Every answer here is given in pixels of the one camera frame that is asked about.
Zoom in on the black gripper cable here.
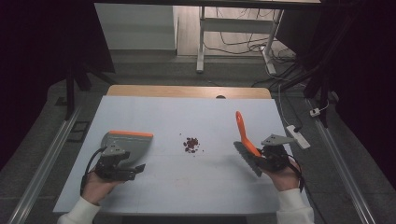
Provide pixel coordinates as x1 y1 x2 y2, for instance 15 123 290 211
79 147 107 197
287 154 306 193

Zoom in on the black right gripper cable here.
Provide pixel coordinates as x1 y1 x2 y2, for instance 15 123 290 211
287 154 306 193

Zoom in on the person's right hand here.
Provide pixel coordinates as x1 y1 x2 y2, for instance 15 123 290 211
261 157 304 192

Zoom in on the wooden table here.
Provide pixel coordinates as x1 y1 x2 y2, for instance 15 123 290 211
106 84 273 100

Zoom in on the white cabinet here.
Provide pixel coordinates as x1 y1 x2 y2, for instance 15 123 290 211
94 3 179 51

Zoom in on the black tripod stand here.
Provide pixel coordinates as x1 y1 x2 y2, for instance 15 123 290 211
63 52 117 121

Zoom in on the metal floor rail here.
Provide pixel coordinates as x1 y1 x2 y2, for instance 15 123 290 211
7 105 84 224
305 98 377 224

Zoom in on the white power strip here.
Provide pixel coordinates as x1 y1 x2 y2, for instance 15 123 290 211
286 124 312 150

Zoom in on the small white adapter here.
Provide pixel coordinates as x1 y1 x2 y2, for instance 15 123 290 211
309 100 331 119

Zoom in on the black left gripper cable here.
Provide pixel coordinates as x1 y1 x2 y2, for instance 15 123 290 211
79 147 107 197

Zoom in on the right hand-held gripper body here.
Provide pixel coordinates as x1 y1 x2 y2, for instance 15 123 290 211
257 133 297 173

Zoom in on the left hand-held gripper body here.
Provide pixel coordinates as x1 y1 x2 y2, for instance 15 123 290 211
94 144 138 182

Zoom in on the person's left hand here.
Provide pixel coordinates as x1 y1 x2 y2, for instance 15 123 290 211
81 169 124 206

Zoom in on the black metal stand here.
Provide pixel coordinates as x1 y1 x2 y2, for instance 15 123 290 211
279 0 368 129

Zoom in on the grey dustpan with orange edge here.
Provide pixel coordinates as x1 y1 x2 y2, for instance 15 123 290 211
100 130 154 166

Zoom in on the orange handled brush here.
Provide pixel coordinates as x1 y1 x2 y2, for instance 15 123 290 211
233 110 264 178

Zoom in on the pile of red crumbs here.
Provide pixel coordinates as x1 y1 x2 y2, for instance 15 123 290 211
178 133 205 156

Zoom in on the white desk frame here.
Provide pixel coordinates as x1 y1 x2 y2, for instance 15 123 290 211
195 5 286 76

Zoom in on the tangle of black floor cables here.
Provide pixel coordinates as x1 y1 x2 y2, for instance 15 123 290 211
204 7 307 90

